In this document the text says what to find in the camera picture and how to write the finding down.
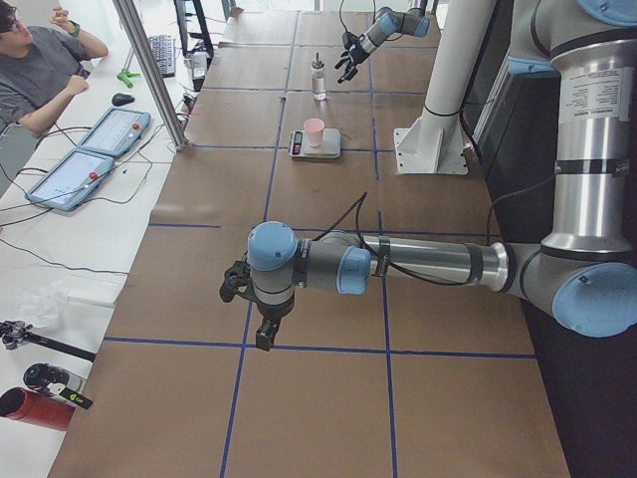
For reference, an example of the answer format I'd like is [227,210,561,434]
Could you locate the silver digital kitchen scale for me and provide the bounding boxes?
[288,128,341,159]

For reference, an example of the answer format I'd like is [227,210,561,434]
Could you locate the black computer mouse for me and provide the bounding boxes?
[111,93,135,107]

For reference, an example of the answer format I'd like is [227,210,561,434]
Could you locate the green plastic clamp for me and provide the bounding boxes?
[116,69,141,89]

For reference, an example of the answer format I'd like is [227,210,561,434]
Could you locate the person in grey shirt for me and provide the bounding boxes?
[1,1,108,135]

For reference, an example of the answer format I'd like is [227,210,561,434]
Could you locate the blue teach pendant near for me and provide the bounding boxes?
[25,148,114,212]

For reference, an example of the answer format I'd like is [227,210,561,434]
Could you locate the crumpled white paper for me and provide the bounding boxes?
[17,281,69,331]

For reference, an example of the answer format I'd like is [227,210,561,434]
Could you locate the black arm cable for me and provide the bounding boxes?
[313,173,558,288]
[338,0,377,36]

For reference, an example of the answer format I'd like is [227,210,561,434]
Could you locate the blue teach pendant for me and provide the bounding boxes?
[25,148,114,212]
[78,107,151,158]

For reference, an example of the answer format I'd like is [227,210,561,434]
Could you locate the aluminium frame post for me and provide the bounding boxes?
[112,0,188,151]

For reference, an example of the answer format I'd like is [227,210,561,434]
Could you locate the red cylinder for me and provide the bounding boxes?
[1,387,74,431]

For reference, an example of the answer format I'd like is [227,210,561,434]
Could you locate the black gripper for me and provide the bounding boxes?
[255,292,295,352]
[334,40,370,84]

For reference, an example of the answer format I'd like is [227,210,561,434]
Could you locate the black tripod rod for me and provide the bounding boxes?
[1,321,97,362]

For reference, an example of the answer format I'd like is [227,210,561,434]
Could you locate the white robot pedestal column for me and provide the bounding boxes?
[423,0,497,120]

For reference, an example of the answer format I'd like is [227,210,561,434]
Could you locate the clear glass sauce bottle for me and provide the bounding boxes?
[311,52,326,101]

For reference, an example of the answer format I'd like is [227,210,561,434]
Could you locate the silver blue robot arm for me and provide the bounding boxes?
[240,1,636,351]
[334,0,430,84]

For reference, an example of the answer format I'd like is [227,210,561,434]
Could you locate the black keyboard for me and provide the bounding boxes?
[147,34,175,78]

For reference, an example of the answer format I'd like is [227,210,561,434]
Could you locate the blue teach pendant far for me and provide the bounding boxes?
[78,107,151,158]

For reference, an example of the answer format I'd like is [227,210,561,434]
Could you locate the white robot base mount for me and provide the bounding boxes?
[393,115,469,175]

